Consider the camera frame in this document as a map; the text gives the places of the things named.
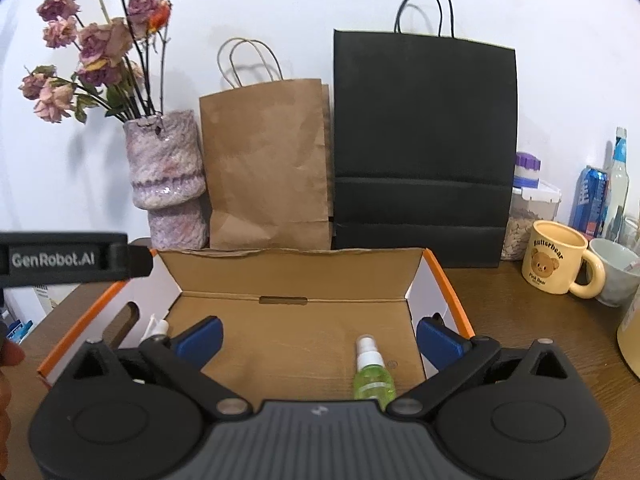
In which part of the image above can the clear white-lidded seed container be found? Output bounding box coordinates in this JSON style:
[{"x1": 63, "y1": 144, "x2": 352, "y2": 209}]
[{"x1": 501, "y1": 180, "x2": 562, "y2": 261}]

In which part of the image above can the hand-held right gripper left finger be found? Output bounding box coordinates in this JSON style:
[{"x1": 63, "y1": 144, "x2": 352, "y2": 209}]
[{"x1": 65, "y1": 316, "x2": 253, "y2": 418}]

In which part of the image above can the purple-lidded white jar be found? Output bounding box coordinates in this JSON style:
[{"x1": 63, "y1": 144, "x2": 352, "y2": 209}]
[{"x1": 514, "y1": 151, "x2": 543, "y2": 189}]

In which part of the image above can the person's left hand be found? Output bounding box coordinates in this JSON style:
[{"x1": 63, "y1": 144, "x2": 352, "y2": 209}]
[{"x1": 0, "y1": 337, "x2": 26, "y2": 461}]

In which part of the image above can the black paper bag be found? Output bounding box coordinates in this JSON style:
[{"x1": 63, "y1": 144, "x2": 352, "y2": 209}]
[{"x1": 332, "y1": 0, "x2": 519, "y2": 269}]

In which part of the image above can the blue drink can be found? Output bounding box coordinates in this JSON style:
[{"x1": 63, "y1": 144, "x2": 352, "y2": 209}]
[{"x1": 568, "y1": 165, "x2": 610, "y2": 239}]

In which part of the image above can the white labelled box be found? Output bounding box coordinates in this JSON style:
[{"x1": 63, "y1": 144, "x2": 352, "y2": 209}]
[{"x1": 0, "y1": 285, "x2": 56, "y2": 329}]

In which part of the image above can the clear drinking glass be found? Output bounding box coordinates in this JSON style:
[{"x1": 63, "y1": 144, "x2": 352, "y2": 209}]
[{"x1": 619, "y1": 215, "x2": 640, "y2": 251}]

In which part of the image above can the brown paper bag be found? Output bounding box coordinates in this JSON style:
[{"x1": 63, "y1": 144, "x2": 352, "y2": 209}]
[{"x1": 199, "y1": 37, "x2": 334, "y2": 251}]

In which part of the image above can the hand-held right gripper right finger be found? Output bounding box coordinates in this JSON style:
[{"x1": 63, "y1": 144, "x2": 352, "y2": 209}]
[{"x1": 384, "y1": 317, "x2": 573, "y2": 420}]

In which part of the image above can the cream round container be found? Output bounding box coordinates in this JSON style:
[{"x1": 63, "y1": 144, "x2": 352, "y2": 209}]
[{"x1": 616, "y1": 287, "x2": 640, "y2": 380}]

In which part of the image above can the clear blue-labelled glass bottle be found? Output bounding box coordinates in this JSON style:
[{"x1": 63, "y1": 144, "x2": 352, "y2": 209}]
[{"x1": 601, "y1": 126, "x2": 630, "y2": 241}]

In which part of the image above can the dried pink flower bouquet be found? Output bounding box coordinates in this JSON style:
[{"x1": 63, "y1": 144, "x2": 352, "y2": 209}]
[{"x1": 19, "y1": 0, "x2": 174, "y2": 124}]

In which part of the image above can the small white bottle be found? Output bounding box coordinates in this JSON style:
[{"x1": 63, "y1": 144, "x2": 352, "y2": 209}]
[{"x1": 139, "y1": 313, "x2": 171, "y2": 346}]

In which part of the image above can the green spray bottle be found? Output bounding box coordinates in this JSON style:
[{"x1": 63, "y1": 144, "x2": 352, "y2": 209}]
[{"x1": 353, "y1": 333, "x2": 397, "y2": 409}]

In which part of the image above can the yellow bear mug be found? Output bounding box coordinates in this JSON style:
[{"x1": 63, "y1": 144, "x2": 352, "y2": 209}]
[{"x1": 521, "y1": 219, "x2": 607, "y2": 297}]

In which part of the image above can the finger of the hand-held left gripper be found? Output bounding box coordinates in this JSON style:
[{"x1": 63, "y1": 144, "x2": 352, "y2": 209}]
[{"x1": 125, "y1": 243, "x2": 154, "y2": 279}]

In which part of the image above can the blue packet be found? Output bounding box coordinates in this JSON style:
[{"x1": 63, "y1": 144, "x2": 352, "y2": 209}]
[{"x1": 7, "y1": 321, "x2": 34, "y2": 345}]

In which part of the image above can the purple mottled ceramic vase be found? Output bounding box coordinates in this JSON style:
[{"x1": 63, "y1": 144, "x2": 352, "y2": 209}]
[{"x1": 123, "y1": 109, "x2": 207, "y2": 251}]

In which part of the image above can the orange-edged cardboard box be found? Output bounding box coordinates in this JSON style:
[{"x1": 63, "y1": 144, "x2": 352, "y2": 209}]
[{"x1": 37, "y1": 246, "x2": 476, "y2": 389}]

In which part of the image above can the pale grey cup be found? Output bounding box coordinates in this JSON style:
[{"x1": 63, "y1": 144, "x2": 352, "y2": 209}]
[{"x1": 588, "y1": 237, "x2": 640, "y2": 308}]

